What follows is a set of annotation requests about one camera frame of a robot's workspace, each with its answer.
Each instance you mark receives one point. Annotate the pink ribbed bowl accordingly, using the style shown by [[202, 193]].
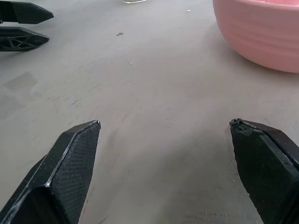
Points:
[[259, 30]]

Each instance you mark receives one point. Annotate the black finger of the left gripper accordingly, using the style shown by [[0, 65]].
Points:
[[23, 40], [25, 12]]

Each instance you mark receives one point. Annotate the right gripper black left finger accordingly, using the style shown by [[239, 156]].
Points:
[[58, 177]]

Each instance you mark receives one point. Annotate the clear glass container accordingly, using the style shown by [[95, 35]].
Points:
[[133, 1]]

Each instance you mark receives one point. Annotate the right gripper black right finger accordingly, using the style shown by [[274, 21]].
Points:
[[268, 168]]

